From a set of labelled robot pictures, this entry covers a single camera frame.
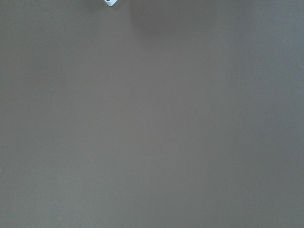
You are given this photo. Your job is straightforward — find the clear ice cube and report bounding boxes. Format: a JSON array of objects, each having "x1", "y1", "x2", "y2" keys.
[{"x1": 104, "y1": 0, "x2": 117, "y2": 7}]

